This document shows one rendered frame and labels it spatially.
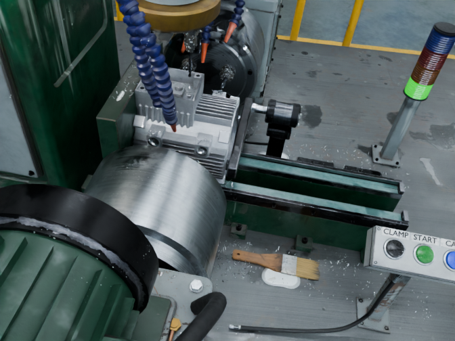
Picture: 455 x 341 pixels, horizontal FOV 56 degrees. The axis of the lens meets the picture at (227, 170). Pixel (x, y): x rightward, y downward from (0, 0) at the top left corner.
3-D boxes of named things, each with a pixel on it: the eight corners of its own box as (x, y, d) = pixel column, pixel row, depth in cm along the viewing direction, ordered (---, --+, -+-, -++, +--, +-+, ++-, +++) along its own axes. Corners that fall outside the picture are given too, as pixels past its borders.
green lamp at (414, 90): (405, 98, 112) (412, 83, 108) (402, 85, 116) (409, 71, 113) (428, 102, 111) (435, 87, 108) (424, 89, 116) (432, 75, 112)
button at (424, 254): (412, 262, 74) (416, 261, 72) (413, 245, 74) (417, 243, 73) (429, 265, 73) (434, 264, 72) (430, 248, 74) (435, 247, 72)
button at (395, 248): (382, 256, 74) (386, 255, 72) (384, 239, 75) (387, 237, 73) (400, 260, 74) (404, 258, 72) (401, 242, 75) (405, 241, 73)
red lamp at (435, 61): (418, 68, 105) (426, 51, 102) (416, 55, 109) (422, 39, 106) (443, 72, 105) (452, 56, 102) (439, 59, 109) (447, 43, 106)
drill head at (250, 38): (153, 123, 114) (149, 36, 96) (189, 47, 143) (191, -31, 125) (246, 140, 112) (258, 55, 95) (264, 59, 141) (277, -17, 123)
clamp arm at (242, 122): (242, 105, 108) (223, 176, 91) (243, 96, 106) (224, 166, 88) (255, 108, 108) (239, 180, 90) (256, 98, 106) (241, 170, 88)
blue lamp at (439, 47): (426, 51, 102) (435, 34, 99) (422, 39, 106) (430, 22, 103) (452, 56, 102) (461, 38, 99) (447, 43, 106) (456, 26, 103)
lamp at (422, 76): (412, 83, 108) (418, 68, 105) (409, 71, 113) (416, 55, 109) (435, 87, 108) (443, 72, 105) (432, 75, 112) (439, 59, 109)
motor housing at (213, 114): (135, 183, 98) (128, 118, 84) (158, 130, 111) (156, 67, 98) (221, 199, 97) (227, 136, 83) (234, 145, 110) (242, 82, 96)
